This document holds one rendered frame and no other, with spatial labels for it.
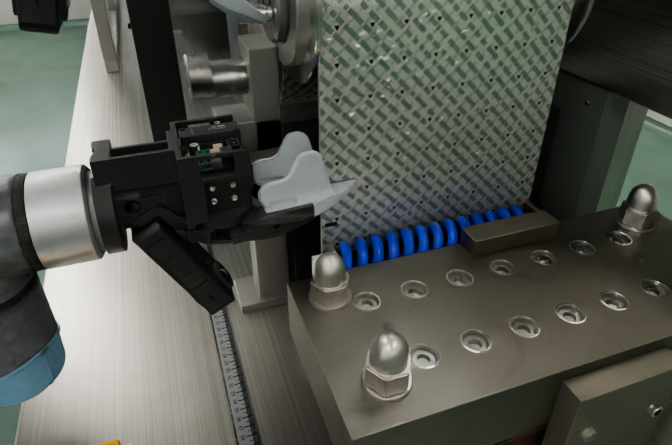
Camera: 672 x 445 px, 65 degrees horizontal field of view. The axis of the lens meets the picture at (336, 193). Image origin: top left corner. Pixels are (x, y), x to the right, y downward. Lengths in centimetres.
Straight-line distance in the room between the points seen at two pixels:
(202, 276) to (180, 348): 16
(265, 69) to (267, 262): 22
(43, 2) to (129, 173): 13
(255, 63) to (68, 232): 21
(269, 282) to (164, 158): 26
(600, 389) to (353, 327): 18
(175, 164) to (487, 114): 28
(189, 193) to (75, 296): 34
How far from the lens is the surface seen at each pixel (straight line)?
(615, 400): 47
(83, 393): 61
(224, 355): 60
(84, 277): 75
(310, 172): 44
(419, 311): 45
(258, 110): 51
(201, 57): 50
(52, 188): 43
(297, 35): 42
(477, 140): 53
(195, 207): 42
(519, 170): 58
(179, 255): 45
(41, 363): 52
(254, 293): 64
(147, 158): 41
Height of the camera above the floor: 134
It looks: 32 degrees down
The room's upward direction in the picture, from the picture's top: straight up
